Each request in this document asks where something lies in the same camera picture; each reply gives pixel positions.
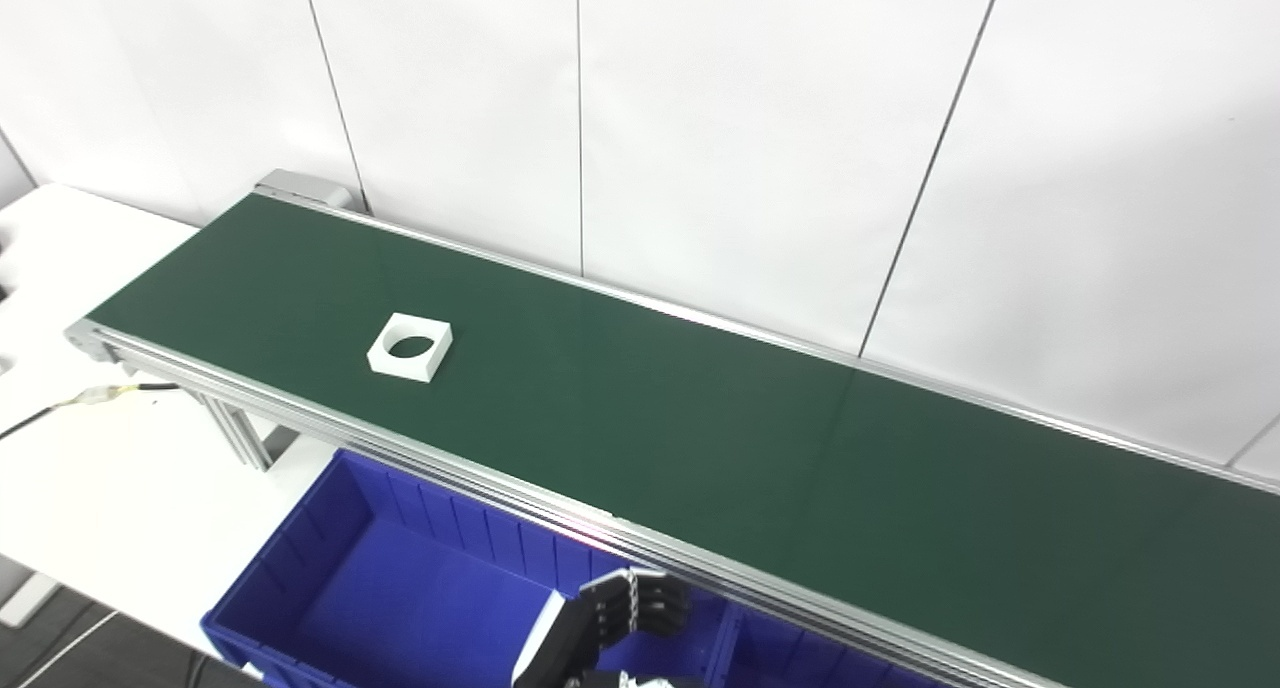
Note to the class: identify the green conveyor belt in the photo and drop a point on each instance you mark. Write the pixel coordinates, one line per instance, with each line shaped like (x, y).
(700, 418)
(400, 453)

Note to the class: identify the white square part with hole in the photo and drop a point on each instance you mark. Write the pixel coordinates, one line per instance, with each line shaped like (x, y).
(425, 365)

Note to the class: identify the large blue plastic bin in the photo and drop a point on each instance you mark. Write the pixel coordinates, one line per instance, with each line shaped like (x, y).
(790, 658)
(400, 588)

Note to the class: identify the white table leg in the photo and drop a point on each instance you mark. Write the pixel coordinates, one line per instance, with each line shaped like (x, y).
(30, 600)

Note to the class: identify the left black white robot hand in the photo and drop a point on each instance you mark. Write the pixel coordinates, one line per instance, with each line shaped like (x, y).
(570, 638)

